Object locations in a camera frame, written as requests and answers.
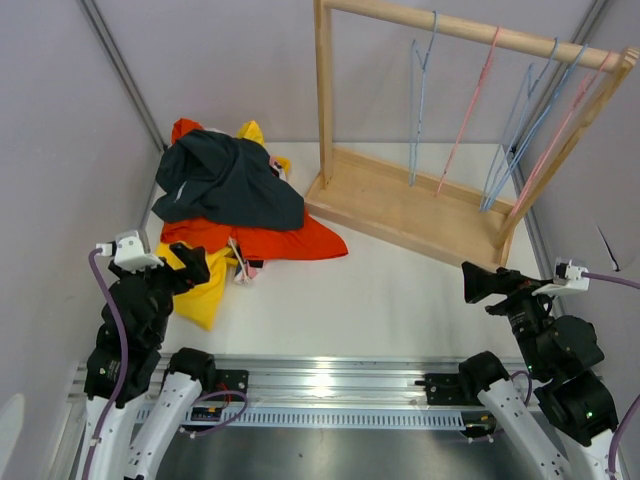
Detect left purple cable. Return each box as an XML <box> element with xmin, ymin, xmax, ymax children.
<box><xmin>79</xmin><ymin>247</ymin><xmax>250</xmax><ymax>480</ymax></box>

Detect blue hanger of navy shorts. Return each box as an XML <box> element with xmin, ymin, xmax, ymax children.
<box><xmin>408</xmin><ymin>11</ymin><xmax>439</xmax><ymax>187</ymax></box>

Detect purple cable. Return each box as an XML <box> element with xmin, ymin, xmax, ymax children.
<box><xmin>467</xmin><ymin>269</ymin><xmax>640</xmax><ymax>480</ymax></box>
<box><xmin>79</xmin><ymin>247</ymin><xmax>250</xmax><ymax>480</ymax></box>

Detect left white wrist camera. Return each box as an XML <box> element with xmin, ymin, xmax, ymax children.
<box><xmin>96</xmin><ymin>230</ymin><xmax>164</xmax><ymax>273</ymax></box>

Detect pink hanger of shark shorts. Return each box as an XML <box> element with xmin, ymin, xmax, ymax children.
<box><xmin>509</xmin><ymin>49</ymin><xmax>615</xmax><ymax>216</ymax></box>

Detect aluminium mounting rail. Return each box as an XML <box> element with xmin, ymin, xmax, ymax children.
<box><xmin>67</xmin><ymin>353</ymin><xmax>551</xmax><ymax>414</ymax></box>

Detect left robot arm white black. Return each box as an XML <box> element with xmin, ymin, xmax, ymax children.
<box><xmin>76</xmin><ymin>235</ymin><xmax>249</xmax><ymax>479</ymax></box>

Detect blue hanger of black shorts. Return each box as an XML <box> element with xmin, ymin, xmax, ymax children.
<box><xmin>479</xmin><ymin>38</ymin><xmax>558</xmax><ymax>212</ymax></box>

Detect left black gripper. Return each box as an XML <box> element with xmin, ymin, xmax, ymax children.
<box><xmin>110</xmin><ymin>240</ymin><xmax>209</xmax><ymax>343</ymax></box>

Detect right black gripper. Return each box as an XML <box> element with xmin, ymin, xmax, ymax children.
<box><xmin>460</xmin><ymin>260</ymin><xmax>561</xmax><ymax>374</ymax></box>

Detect blue hanger of yellow shorts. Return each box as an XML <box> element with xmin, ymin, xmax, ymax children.
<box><xmin>489</xmin><ymin>45</ymin><xmax>588</xmax><ymax>209</ymax></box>

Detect orange shorts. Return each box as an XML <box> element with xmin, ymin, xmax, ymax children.
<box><xmin>160</xmin><ymin>118</ymin><xmax>348</xmax><ymax>261</ymax></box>

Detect pink hanger of orange shorts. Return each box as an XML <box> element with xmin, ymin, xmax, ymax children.
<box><xmin>435</xmin><ymin>26</ymin><xmax>502</xmax><ymax>196</ymax></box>

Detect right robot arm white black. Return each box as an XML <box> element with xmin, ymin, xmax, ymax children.
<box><xmin>417</xmin><ymin>260</ymin><xmax>639</xmax><ymax>479</ymax></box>

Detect yellow shorts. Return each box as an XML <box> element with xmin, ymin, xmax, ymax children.
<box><xmin>154</xmin><ymin>119</ymin><xmax>292</xmax><ymax>332</ymax></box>

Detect white slotted cable duct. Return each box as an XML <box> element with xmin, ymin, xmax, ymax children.
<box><xmin>180</xmin><ymin>406</ymin><xmax>466</xmax><ymax>431</ymax></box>

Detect pink shark print shorts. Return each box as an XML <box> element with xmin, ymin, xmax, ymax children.
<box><xmin>227</xmin><ymin>156</ymin><xmax>291</xmax><ymax>284</ymax></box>

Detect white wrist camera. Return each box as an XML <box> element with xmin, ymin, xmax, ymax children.
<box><xmin>96</xmin><ymin>230</ymin><xmax>164</xmax><ymax>273</ymax></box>
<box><xmin>532</xmin><ymin>258</ymin><xmax>590</xmax><ymax>297</ymax></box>

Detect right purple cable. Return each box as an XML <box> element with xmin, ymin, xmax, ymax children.
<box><xmin>467</xmin><ymin>269</ymin><xmax>640</xmax><ymax>480</ymax></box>

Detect dark navy shorts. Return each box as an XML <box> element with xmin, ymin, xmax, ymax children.
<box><xmin>152</xmin><ymin>130</ymin><xmax>305</xmax><ymax>231</ymax></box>

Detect wooden clothes rack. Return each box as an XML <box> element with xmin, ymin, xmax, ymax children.
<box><xmin>305</xmin><ymin>1</ymin><xmax>639</xmax><ymax>270</ymax></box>

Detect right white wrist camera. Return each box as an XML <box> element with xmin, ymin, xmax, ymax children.
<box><xmin>532</xmin><ymin>258</ymin><xmax>590</xmax><ymax>297</ymax></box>

